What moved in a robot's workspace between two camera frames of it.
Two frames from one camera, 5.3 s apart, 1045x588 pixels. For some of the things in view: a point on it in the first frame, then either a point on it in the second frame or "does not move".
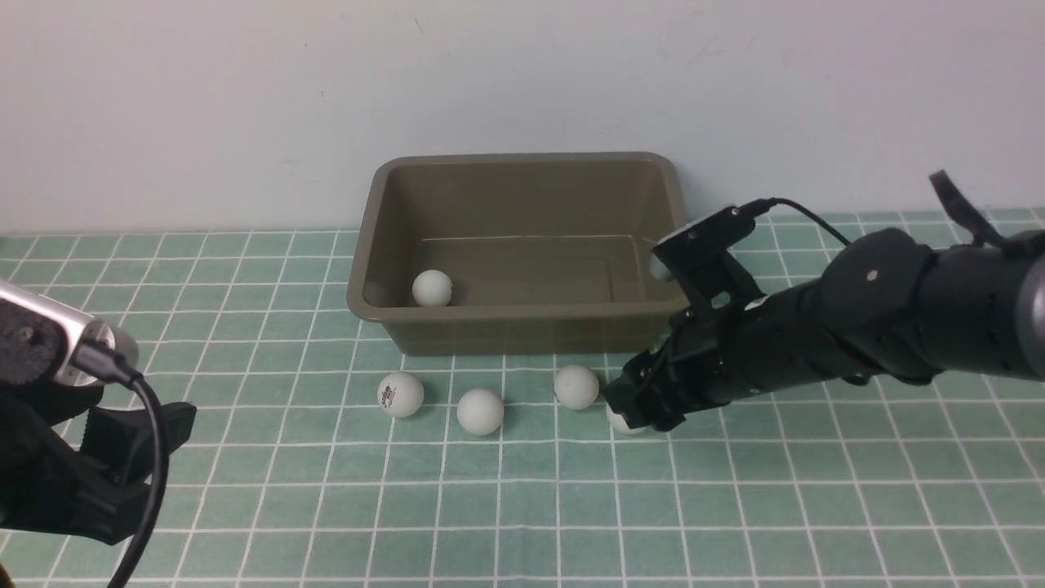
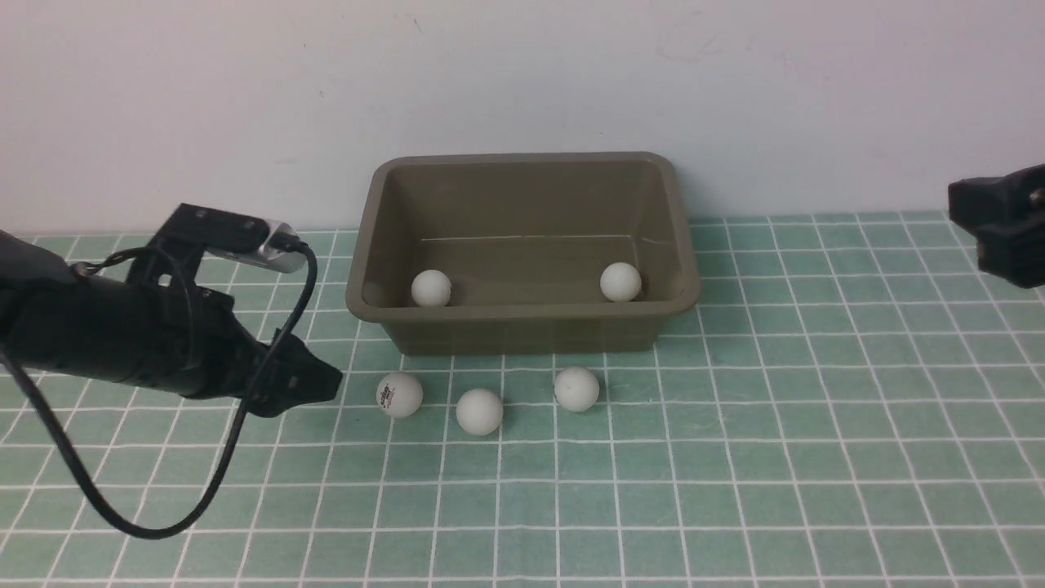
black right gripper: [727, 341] -> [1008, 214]
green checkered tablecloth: [317, 462] does not move
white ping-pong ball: [620, 424] -> [620, 282]
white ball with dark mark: [432, 288] does not move
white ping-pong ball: [576, 387] does not move
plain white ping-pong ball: [480, 412] does not move
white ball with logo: [401, 394] does not move
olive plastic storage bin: [517, 254] does not move
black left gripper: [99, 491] -> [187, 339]
